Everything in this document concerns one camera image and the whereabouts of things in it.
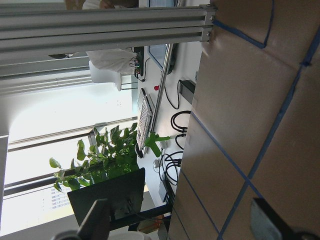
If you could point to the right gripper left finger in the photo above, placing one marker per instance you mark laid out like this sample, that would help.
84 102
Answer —
95 226

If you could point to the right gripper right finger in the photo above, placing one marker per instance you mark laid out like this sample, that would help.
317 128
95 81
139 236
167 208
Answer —
266 224

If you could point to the black monitor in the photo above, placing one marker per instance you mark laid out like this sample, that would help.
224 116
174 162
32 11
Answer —
124 194

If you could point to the green potted plant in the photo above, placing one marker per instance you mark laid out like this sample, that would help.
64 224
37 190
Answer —
112 155

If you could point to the white keyboard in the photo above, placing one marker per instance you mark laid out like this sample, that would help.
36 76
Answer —
145 110

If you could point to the black power adapter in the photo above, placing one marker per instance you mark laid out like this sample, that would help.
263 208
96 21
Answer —
187 89

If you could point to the person in white shirt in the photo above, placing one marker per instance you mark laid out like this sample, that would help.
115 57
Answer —
116 60

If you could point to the teach pendant tablet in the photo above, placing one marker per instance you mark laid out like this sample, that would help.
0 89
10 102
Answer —
158 53

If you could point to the green handled reacher grabber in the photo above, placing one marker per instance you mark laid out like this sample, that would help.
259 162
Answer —
153 138

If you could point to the aluminium frame post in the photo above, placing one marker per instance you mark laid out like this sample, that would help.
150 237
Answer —
36 33

